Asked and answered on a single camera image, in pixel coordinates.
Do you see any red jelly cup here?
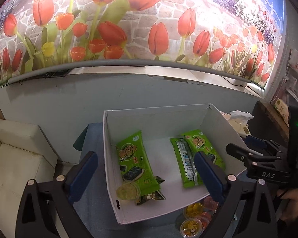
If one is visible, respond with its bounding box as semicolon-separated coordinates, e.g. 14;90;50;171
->
202;196;219;221

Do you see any person's right hand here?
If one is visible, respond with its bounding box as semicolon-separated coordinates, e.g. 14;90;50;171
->
277;189;298;223

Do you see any dark wooden side shelf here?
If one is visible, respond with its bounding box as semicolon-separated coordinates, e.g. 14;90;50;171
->
248;101;289;147

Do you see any tissue pack on table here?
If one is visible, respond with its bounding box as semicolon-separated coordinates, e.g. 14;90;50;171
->
220;110;254;138

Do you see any tissue box on shelf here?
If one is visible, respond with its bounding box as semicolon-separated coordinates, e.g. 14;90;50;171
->
274;98;288;126

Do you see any green seaweed snack pack right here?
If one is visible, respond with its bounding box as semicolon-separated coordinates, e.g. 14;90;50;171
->
180;130;225;170

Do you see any green seaweed snack pack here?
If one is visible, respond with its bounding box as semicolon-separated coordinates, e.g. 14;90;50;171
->
116;131;160;196
180;130;225;170

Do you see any green snack pack back side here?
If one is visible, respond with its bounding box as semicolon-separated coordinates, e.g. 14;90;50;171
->
170;138;203;188

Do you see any yellow smiley jelly cup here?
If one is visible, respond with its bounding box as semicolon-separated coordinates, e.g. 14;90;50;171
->
180;218;203;237

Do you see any floral storage rack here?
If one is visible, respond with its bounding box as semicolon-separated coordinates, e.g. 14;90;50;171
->
271;49;298;106

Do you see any blue table cloth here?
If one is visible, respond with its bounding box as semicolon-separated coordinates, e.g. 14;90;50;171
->
72;122;239;238

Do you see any white leather sofa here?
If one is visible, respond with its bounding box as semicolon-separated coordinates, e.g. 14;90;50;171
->
0;119;58;237

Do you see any dark small seaweed packet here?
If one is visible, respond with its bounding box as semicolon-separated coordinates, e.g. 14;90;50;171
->
132;176;166;206

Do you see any white cardboard box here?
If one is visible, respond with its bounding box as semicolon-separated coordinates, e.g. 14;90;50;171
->
103;104;246;225

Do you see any green seaweed snack pack left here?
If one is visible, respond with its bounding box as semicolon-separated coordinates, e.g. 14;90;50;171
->
116;131;160;196

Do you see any green jelly cup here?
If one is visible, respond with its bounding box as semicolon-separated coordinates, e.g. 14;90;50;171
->
116;182;140;200

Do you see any tulip flower wall poster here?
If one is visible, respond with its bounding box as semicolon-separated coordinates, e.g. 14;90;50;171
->
0;0;285;87

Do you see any grey poster bottom rail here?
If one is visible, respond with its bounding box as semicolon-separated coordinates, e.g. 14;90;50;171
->
8;59;250;84

